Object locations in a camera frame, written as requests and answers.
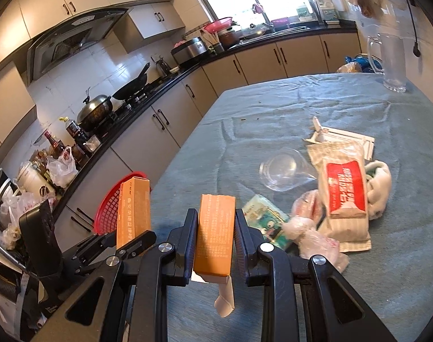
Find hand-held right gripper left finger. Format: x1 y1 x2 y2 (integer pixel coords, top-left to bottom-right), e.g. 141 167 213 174
31 208 199 342

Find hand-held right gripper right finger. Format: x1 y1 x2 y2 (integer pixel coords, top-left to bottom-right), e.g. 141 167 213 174
234 208 398 342

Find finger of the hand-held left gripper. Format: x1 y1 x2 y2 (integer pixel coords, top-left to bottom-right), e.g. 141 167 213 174
113 231 156 259
72 233 117 266

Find orange cardboard box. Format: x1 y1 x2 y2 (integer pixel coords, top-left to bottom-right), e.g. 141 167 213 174
191 194 236 317
116 177 152 248

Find red plastic basket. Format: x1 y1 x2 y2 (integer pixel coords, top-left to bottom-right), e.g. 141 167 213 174
93 171 147 236

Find pink-white plastic bag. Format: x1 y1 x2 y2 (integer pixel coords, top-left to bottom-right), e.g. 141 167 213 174
282 190 349 273

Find white red-label wet wipes pack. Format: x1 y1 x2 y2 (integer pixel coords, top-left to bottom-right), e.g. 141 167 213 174
307 142 372 253

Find white carton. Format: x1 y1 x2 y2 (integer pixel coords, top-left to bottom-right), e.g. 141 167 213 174
303 116 375 161

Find green printed packet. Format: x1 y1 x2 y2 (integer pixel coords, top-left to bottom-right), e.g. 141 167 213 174
242 195 292 250

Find white lidded jar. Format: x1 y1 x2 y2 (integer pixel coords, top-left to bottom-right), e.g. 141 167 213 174
17 162 55 195

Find white plastic bag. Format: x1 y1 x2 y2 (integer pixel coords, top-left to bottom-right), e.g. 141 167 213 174
46 146 78 188

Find clear plastic cup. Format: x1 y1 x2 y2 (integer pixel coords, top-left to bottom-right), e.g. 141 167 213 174
259 148 318 191

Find red-label sauce bottle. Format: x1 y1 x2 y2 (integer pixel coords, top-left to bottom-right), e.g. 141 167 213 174
44 131 65 159

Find small steel container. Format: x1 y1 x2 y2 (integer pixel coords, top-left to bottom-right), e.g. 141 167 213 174
84 135 102 153

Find dark yellow-cap sauce bottle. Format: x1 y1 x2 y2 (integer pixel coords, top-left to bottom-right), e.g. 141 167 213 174
60 116 89 146

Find steel lidded pot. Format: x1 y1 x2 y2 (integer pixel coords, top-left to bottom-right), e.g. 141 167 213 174
76 87 114 132

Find black gas stove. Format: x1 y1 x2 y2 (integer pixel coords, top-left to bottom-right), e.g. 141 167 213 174
110 84 167 118

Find beige base cabinets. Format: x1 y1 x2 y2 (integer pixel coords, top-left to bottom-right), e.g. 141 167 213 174
53 30 363 243

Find white crumpled cloth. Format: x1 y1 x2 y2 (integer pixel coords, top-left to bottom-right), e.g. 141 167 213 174
365 160 393 219

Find black wok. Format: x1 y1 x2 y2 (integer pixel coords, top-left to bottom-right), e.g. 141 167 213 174
111 62 151 101

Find grey-blue tablecloth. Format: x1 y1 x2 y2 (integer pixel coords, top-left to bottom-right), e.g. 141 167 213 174
124 73 433 342

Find steel kettle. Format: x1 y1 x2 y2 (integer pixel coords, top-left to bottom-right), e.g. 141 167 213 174
156 57 171 77

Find steel rice cooker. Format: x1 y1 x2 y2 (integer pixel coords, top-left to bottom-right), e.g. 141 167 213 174
171 37 209 66

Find black range hood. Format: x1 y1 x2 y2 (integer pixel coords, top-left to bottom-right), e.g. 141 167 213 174
26 7 130 86

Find blue plastic bag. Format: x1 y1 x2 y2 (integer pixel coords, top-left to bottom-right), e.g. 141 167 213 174
346 54 382 74

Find black kitchen countertop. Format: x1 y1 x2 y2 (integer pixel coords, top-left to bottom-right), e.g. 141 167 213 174
0 19 357 229

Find pink plastic basin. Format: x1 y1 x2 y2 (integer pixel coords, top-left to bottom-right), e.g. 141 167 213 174
204 17 235 33

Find clear glass pitcher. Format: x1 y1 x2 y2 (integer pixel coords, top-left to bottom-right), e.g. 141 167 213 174
366 34 409 93

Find brown hanging bag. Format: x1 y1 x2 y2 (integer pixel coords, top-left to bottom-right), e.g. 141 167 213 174
359 0 384 18

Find black hanging cable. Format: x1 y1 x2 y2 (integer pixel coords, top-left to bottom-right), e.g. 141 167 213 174
401 0 422 58

